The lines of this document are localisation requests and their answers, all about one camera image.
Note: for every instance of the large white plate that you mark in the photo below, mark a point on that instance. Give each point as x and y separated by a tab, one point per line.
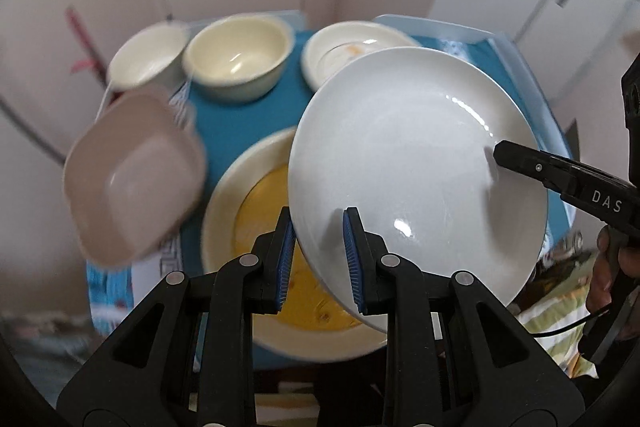
400	147

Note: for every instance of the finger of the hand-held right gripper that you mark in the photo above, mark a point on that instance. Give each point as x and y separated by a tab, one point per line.
525	164

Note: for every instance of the small cream plate orange print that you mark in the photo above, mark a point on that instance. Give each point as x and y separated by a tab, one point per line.
325	52

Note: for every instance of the person's right hand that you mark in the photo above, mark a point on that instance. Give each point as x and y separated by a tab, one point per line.
607	267

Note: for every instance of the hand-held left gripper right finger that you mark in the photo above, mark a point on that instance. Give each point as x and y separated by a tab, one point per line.
351	257

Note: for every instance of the dark cloth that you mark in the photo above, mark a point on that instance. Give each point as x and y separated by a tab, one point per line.
40	347

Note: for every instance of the large cream plate yellow centre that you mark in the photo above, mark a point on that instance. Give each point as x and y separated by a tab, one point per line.
260	217

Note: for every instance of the pink square bowl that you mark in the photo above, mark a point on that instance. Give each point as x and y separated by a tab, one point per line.
135	187

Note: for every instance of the cream round bowl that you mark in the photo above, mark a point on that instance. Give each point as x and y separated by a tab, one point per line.
235	52

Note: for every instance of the blue patterned tablecloth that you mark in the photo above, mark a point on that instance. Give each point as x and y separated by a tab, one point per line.
235	122

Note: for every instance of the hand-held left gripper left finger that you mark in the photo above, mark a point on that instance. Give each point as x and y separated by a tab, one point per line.
286	257

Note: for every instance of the pale plastic table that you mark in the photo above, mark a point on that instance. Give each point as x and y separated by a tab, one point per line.
440	27

